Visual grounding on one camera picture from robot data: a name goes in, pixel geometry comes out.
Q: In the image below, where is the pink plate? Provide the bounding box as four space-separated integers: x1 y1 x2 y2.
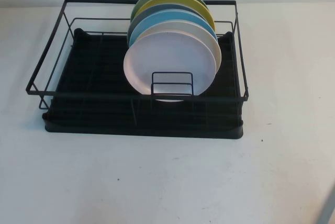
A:
123 31 218 103

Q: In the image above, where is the cream white plate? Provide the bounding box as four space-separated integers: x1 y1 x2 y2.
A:
135 20 222 75

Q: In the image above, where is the light blue plate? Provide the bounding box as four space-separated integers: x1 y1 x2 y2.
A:
129 9 218 49

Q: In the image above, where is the dark blue plate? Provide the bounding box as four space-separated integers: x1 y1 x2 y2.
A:
127 3 208 47

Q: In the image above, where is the yellow plate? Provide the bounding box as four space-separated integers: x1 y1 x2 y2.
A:
136 0 217 31

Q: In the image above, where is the black plastic drip tray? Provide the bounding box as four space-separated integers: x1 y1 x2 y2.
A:
41 27 244 140

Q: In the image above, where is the black wire dish rack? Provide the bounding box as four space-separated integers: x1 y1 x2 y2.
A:
25 0 249 127

